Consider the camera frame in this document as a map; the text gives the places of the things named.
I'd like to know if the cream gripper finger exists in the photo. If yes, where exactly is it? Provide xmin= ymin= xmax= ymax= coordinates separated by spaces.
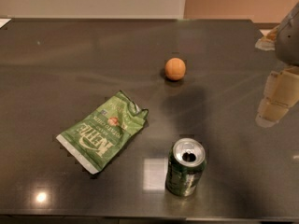
xmin=255 ymin=66 xmax=299 ymax=128
xmin=255 ymin=27 xmax=278 ymax=51

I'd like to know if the orange fruit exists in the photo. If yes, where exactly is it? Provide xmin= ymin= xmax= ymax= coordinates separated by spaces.
xmin=164 ymin=58 xmax=186 ymax=81

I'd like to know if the green jalapeno chip bag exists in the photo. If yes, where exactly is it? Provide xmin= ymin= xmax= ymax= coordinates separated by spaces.
xmin=56 ymin=91 xmax=149 ymax=175

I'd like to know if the green soda can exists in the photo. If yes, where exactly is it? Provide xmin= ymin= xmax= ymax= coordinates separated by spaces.
xmin=165 ymin=138 xmax=206 ymax=197

